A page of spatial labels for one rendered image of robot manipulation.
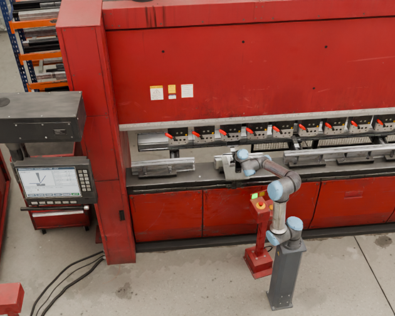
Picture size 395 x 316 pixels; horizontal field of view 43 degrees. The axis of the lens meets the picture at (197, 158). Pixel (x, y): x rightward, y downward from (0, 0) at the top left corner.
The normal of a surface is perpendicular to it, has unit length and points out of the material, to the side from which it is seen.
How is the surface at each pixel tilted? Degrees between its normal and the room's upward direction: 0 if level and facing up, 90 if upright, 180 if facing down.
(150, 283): 0
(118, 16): 90
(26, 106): 0
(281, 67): 90
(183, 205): 90
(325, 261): 0
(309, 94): 90
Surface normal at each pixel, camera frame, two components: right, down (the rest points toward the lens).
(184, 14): 0.10, 0.68
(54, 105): 0.00, -0.73
